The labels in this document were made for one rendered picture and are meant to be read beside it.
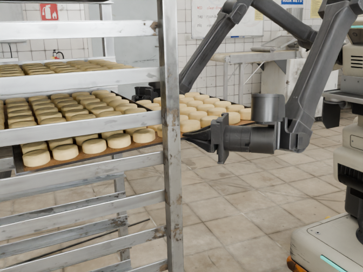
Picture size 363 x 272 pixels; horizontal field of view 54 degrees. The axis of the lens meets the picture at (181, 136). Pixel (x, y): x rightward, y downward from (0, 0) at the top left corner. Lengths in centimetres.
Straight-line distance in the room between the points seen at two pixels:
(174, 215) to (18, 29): 48
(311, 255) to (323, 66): 113
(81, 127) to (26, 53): 397
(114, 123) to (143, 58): 416
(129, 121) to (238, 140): 23
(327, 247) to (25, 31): 151
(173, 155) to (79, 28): 31
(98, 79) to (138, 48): 415
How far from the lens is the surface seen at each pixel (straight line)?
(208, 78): 519
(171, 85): 72
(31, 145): 83
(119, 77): 72
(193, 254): 216
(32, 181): 73
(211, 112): 94
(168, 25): 72
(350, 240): 189
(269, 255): 219
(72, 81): 70
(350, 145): 161
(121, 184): 125
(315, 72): 86
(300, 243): 187
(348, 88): 154
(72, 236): 127
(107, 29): 71
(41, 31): 69
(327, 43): 90
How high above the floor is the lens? 122
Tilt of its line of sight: 16 degrees down
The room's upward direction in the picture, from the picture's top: 2 degrees counter-clockwise
